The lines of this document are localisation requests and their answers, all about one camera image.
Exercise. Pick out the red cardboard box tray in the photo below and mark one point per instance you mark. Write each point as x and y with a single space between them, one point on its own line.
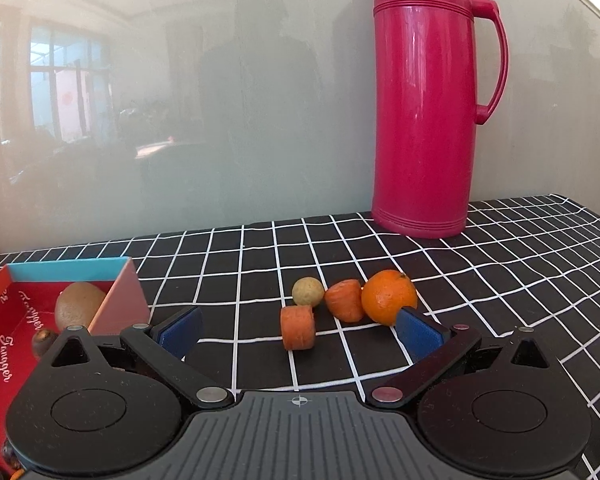
28 295

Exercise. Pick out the small dark chestnut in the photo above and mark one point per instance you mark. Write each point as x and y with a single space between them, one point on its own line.
41 342

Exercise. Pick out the orange carrot chunk cylinder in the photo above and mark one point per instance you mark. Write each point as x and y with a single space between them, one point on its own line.
297 327

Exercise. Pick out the orange tangerine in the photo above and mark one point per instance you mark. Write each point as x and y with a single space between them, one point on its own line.
385 294

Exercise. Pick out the black white grid tablecloth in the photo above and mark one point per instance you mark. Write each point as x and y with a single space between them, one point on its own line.
314 348

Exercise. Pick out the pink thermos flask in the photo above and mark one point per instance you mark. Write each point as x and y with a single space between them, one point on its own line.
427 111

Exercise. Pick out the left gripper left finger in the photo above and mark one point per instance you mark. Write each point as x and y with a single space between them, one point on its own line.
159 351

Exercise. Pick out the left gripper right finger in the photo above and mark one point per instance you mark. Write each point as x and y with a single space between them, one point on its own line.
435 349

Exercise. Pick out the brown kiwi fruit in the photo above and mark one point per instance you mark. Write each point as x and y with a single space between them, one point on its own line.
77 305

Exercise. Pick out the orange carrot chunk tapered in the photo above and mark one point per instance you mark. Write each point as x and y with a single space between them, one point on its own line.
343 300

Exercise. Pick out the small beige round fruit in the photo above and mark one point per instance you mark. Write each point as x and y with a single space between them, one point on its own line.
308 291

